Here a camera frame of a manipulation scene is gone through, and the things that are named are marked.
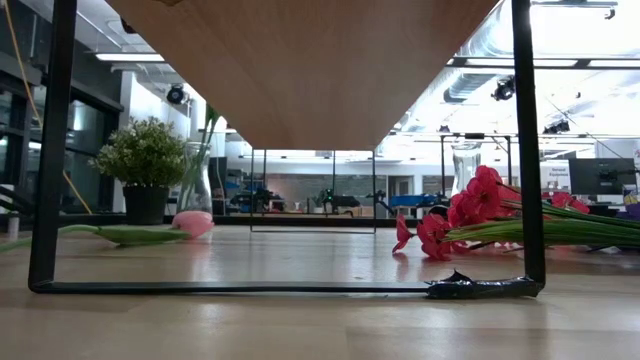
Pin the purple artificial flower bunch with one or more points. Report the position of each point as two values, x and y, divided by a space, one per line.
634 211

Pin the blue workbench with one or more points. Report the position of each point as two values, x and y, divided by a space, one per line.
412 200

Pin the black computer monitor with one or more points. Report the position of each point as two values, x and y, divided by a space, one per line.
602 175

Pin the light wooden shelf board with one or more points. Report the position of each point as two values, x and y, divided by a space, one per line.
300 75

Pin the clear glass vase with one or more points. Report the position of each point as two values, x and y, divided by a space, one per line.
465 162
206 197

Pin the grey cylindrical post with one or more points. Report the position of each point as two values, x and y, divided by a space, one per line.
13 225

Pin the ceiling light strip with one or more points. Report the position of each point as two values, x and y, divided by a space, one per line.
130 57

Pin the table edge rail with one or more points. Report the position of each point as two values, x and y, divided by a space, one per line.
310 220

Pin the black tape wad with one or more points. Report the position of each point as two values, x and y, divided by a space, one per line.
475 289

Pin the black aluminium table frame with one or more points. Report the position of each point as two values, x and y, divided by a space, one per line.
15 197

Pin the black metal stand frame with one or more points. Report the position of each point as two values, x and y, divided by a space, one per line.
475 135

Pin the black metal shelf leg frame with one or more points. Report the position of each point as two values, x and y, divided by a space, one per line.
52 150
374 190

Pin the pink artificial tulip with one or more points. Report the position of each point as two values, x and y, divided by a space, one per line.
192 223

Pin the white wall sign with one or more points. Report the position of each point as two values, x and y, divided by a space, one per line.
557 172

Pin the black background robot arm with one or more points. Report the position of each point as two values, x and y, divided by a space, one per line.
340 201

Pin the green potted plant black pot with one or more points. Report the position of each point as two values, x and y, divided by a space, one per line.
145 155

